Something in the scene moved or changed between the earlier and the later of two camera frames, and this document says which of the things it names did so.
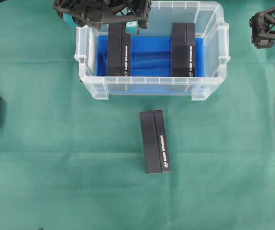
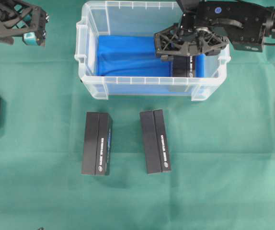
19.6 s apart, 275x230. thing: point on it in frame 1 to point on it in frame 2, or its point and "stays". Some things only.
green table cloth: (62, 159) stays
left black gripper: (96, 13) to (5, 19)
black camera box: (118, 50) to (97, 151)
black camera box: (155, 142) stays
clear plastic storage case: (183, 51) stays
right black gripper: (273, 24) to (185, 40)
